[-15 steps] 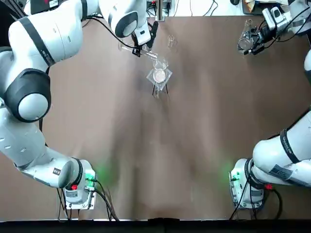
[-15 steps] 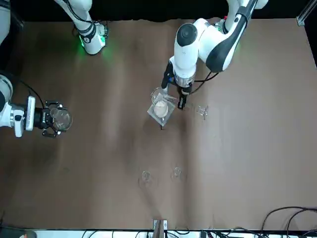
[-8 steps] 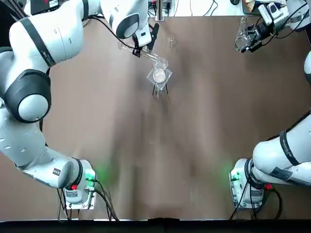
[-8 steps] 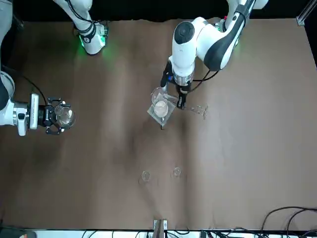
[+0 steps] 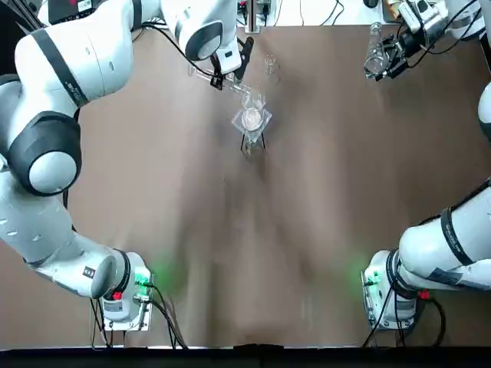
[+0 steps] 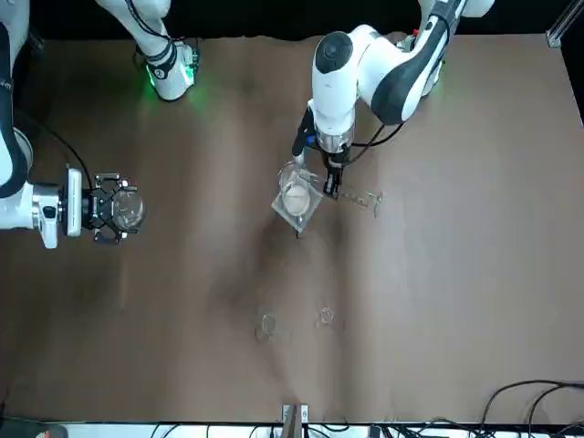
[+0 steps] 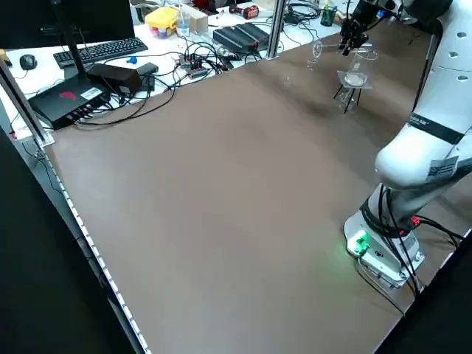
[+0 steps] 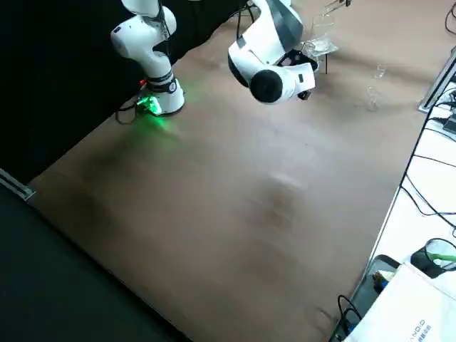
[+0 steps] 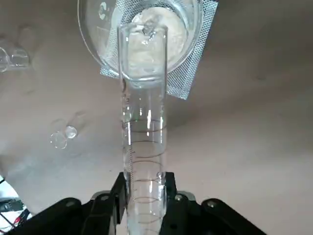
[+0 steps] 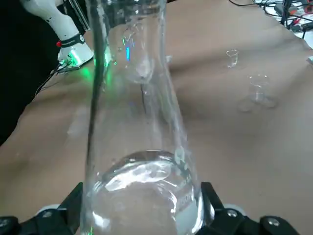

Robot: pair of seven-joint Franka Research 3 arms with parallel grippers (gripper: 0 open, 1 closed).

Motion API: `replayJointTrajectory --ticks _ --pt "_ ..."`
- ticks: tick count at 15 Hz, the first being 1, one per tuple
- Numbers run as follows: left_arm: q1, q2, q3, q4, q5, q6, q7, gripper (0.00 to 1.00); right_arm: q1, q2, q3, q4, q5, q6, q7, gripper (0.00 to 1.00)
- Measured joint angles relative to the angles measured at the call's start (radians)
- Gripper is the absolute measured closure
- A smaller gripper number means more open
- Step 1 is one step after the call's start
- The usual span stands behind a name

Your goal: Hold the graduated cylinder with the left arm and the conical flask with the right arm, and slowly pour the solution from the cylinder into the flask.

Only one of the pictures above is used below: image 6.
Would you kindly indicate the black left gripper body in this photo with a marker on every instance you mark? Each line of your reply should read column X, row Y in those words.
column 335, row 159

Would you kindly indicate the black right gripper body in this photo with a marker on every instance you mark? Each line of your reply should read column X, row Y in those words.
column 90, row 209

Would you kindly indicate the glass graduated cylinder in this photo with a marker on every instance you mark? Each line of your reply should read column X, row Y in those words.
column 362, row 198

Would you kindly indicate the glass conical flask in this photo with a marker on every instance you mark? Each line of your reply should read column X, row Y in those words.
column 130, row 210

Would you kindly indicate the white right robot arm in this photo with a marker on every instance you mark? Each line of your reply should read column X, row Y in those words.
column 18, row 205

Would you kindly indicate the large glass beaker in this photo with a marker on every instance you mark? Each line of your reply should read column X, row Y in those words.
column 294, row 196

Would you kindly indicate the small glass vial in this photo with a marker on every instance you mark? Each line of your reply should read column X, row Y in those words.
column 326, row 315

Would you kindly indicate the small glass beaker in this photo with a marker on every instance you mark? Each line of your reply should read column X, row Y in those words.
column 269, row 324

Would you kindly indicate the aluminium profile post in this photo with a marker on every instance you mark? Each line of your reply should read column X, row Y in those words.
column 294, row 422

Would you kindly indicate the aluminium frame profile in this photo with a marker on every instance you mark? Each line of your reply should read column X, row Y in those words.
column 559, row 32

